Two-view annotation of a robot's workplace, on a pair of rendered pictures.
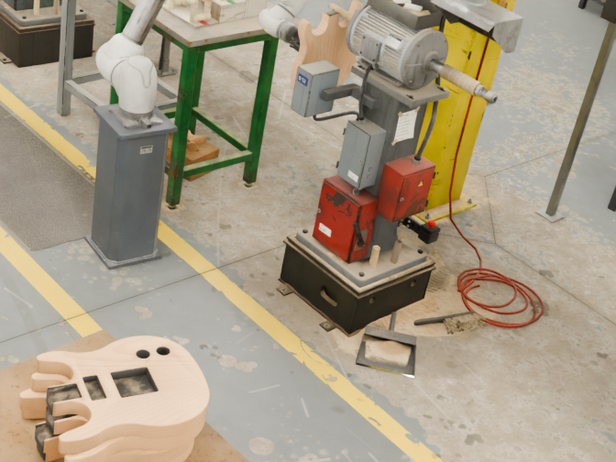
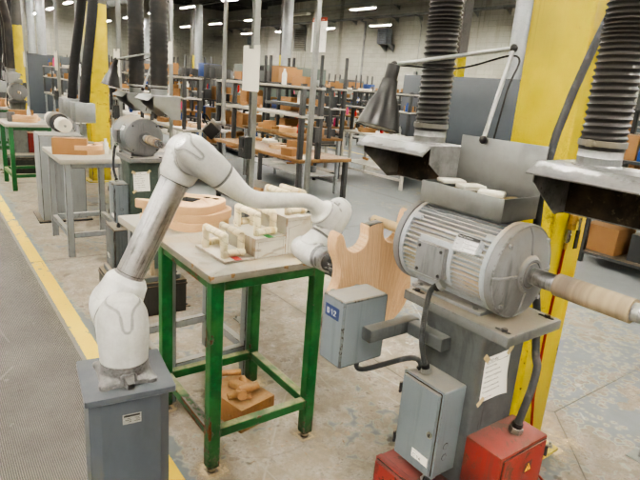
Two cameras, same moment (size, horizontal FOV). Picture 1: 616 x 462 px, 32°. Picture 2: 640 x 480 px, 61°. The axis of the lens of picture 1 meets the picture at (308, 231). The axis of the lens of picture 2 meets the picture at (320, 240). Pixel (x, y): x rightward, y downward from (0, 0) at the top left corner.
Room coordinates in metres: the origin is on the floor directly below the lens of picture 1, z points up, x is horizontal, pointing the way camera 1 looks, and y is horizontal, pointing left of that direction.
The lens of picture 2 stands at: (2.76, -0.06, 1.67)
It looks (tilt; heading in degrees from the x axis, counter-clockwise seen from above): 16 degrees down; 10
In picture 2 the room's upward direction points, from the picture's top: 4 degrees clockwise
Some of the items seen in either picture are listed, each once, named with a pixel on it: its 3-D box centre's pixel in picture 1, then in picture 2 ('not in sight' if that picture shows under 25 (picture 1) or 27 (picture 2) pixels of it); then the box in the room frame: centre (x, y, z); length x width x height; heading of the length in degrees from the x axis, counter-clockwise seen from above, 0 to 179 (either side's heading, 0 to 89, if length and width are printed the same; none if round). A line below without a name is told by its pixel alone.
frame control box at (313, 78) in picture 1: (328, 100); (374, 341); (4.17, 0.02, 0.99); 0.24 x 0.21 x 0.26; 47
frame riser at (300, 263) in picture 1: (356, 270); not in sight; (4.24, -0.26, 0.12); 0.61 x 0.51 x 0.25; 137
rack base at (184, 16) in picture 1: (189, 14); (224, 251); (4.93, 0.76, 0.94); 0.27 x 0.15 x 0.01; 51
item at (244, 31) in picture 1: (191, 78); (236, 322); (5.04, 0.73, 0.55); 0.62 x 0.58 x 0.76; 47
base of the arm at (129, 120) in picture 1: (137, 113); (125, 368); (4.22, 0.83, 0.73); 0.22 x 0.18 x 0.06; 40
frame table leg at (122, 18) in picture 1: (118, 82); (166, 330); (5.05, 1.10, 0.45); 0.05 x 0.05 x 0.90; 47
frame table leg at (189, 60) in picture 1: (181, 129); (213, 380); (4.67, 0.70, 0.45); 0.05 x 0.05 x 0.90; 47
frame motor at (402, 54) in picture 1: (395, 44); (466, 253); (4.28, -0.20, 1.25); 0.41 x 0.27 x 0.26; 47
